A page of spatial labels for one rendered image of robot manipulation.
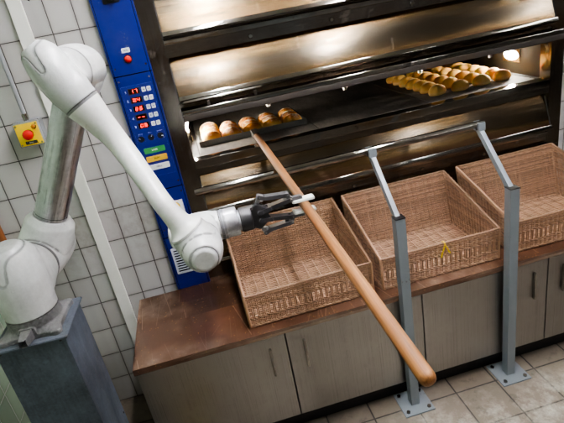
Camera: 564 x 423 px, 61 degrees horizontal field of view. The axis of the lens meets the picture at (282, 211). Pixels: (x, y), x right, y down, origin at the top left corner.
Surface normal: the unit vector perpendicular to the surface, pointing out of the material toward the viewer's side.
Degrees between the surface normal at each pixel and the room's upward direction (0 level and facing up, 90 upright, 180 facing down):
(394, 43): 70
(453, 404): 0
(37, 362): 90
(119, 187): 90
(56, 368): 90
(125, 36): 90
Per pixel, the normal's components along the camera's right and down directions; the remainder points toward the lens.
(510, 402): -0.17, -0.90
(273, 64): 0.14, 0.04
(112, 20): 0.22, 0.36
